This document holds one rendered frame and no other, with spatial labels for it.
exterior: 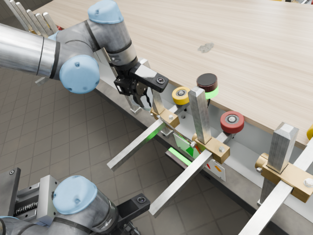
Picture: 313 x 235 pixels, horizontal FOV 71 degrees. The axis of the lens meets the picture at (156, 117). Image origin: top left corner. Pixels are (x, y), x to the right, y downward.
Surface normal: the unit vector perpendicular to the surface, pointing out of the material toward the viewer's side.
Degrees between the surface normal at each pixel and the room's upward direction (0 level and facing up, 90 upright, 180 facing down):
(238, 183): 0
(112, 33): 90
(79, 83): 90
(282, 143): 90
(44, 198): 0
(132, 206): 30
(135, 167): 0
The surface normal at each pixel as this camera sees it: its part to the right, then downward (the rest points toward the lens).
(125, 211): 0.12, -0.88
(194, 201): -0.26, -0.65
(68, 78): 0.35, 0.63
